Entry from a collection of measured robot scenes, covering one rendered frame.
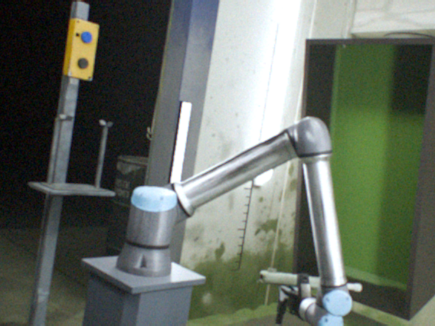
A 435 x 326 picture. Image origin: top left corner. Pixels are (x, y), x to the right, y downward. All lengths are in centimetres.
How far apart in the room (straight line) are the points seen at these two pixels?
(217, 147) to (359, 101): 79
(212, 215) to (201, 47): 93
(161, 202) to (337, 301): 66
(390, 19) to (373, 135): 117
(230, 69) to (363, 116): 76
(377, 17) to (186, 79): 158
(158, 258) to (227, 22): 152
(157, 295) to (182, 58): 135
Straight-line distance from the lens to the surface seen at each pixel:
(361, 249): 284
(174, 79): 264
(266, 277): 214
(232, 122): 287
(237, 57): 287
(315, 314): 196
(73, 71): 244
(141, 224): 168
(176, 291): 172
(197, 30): 267
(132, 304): 164
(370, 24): 371
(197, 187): 183
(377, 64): 266
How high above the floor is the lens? 113
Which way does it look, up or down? 3 degrees down
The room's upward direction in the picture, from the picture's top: 9 degrees clockwise
